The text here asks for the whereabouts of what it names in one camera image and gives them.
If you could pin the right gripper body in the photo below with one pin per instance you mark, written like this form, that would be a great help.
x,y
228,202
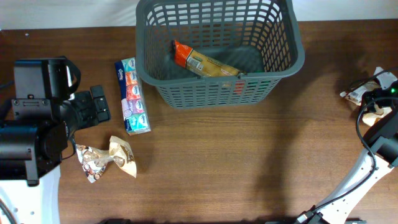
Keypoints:
x,y
379,92

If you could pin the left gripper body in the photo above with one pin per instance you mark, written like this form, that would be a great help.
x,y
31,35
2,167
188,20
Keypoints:
x,y
88,114

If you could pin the beige snack bag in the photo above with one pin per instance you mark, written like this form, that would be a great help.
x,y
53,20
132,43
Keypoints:
x,y
361,92

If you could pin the orange pasta packet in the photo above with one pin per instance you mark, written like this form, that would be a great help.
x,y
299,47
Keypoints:
x,y
202,65

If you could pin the grey plastic shopping basket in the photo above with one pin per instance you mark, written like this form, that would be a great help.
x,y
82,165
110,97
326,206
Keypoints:
x,y
257,37

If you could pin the green lid jar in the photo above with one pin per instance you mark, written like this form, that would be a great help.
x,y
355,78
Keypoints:
x,y
258,85

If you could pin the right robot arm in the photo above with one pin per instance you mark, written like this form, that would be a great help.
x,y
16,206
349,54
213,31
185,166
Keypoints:
x,y
377,159

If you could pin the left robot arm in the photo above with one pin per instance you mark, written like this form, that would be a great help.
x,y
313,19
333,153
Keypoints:
x,y
36,127

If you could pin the multicolour tissue pack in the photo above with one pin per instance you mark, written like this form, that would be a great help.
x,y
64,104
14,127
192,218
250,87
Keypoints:
x,y
132,97

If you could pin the crumpled beige cookie bag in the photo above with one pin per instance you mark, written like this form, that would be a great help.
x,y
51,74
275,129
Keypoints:
x,y
94,161

